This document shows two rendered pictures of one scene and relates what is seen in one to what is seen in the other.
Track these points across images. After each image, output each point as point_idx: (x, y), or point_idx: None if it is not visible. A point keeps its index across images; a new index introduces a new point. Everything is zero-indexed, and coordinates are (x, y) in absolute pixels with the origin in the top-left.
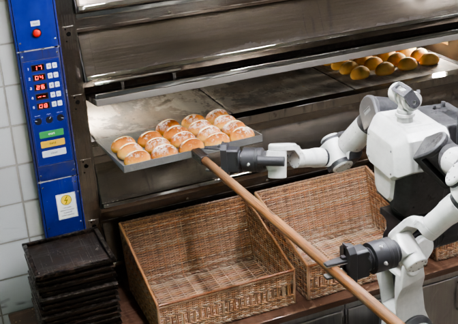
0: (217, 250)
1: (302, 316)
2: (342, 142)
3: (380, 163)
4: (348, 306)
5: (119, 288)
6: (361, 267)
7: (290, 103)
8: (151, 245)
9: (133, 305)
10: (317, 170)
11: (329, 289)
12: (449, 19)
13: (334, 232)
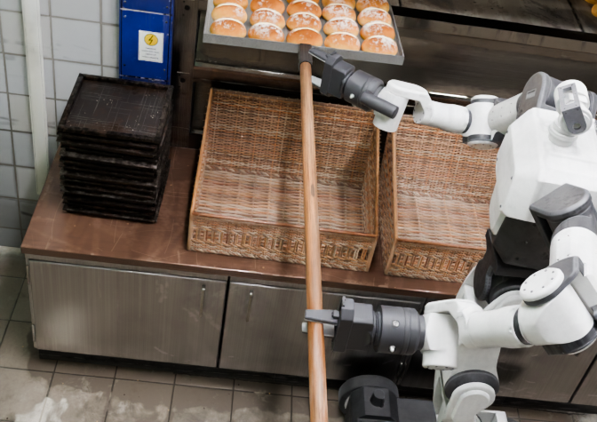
0: (320, 163)
1: (366, 290)
2: (492, 115)
3: (500, 181)
4: (431, 301)
5: (193, 159)
6: (355, 338)
7: (484, 19)
8: (242, 127)
9: (191, 188)
10: None
11: (416, 273)
12: None
13: (476, 195)
